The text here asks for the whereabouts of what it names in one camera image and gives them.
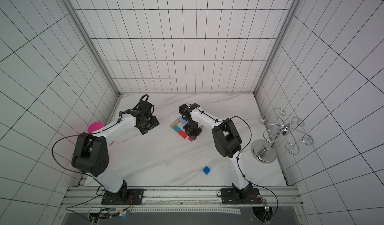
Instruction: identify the red block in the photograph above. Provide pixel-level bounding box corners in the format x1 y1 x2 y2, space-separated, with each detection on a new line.
178 131 188 139

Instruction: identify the light blue block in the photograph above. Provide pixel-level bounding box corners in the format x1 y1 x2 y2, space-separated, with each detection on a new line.
178 116 186 124

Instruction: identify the teal block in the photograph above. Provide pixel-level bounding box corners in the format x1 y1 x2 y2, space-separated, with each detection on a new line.
172 125 181 133

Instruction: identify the natural wood block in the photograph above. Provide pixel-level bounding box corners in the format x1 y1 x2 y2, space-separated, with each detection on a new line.
170 119 180 128

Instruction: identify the dark blue cube block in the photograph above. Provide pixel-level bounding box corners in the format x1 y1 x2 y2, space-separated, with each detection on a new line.
203 166 211 175

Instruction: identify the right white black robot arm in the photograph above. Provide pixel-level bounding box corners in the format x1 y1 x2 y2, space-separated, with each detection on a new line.
179 103 261 204

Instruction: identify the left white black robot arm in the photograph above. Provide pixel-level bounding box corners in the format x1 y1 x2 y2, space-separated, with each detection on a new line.
72 94 160 205

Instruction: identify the magenta plastic goblet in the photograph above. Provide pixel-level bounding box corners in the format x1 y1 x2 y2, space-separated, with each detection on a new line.
88 122 117 137

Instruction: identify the chrome wire cup rack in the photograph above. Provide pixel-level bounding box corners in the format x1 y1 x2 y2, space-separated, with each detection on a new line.
251 108 314 164

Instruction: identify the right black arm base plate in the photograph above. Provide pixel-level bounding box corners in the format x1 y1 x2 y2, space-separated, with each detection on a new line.
219 188 262 205

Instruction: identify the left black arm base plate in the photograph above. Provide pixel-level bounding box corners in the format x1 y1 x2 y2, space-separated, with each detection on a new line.
101 188 145 206

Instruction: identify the aluminium mounting rail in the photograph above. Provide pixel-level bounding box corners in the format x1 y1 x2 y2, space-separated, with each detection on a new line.
61 185 302 208

